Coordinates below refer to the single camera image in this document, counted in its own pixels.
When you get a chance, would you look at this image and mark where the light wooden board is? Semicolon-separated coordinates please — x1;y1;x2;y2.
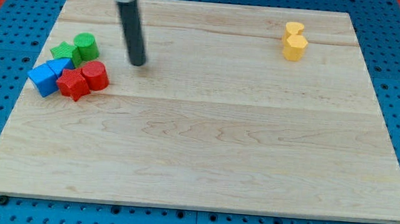
0;0;400;224

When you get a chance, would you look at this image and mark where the red cylinder block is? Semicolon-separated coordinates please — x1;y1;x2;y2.
81;61;110;91

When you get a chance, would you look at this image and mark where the yellow hexagon block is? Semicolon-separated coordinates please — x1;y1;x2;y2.
282;35;309;61

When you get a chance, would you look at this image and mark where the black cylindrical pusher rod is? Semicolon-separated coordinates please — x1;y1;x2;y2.
117;0;146;66

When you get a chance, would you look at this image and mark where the green cylinder block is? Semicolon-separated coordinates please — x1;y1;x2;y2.
73;32;100;61

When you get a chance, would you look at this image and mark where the red star block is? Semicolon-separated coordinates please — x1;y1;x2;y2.
56;68;91;101

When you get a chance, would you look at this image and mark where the green star block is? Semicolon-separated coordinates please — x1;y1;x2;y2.
50;42;83;68

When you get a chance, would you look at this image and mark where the blue triangle block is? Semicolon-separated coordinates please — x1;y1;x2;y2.
46;58;75;78

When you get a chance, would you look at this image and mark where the blue cube block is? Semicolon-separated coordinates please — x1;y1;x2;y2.
27;63;58;98

